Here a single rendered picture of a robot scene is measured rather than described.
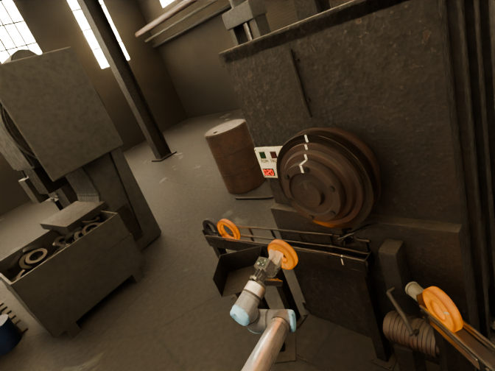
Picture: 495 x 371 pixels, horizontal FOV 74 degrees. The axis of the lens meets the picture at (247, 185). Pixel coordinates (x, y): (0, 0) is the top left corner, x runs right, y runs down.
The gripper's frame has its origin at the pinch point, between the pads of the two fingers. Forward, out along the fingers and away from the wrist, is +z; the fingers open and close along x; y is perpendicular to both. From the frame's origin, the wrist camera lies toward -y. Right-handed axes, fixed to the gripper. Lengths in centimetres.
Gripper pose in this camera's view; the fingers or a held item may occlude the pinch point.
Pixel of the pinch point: (281, 251)
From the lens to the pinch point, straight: 159.3
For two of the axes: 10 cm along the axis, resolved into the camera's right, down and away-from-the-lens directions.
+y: -5.1, -6.9, -5.1
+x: -6.8, -0.3, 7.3
